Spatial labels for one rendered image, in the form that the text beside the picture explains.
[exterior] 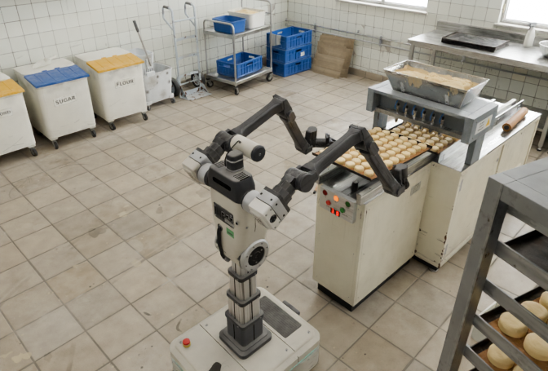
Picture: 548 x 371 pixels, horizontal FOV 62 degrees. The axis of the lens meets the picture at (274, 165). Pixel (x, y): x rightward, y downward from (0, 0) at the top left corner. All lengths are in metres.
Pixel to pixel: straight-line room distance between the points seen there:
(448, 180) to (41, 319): 2.64
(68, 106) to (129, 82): 0.71
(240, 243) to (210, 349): 0.74
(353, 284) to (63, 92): 3.52
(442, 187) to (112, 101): 3.68
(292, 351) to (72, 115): 3.61
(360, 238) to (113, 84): 3.54
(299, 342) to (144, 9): 4.67
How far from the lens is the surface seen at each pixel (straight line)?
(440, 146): 3.00
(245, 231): 1.90
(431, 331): 3.05
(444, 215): 3.11
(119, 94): 5.40
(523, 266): 0.88
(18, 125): 5.06
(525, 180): 0.84
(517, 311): 0.93
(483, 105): 3.01
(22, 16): 5.57
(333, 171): 2.66
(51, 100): 5.10
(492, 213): 0.84
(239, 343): 2.46
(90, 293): 3.34
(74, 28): 5.77
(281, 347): 2.49
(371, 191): 2.48
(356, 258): 2.70
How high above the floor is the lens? 2.20
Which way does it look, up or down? 29 degrees down
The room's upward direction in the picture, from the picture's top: straight up
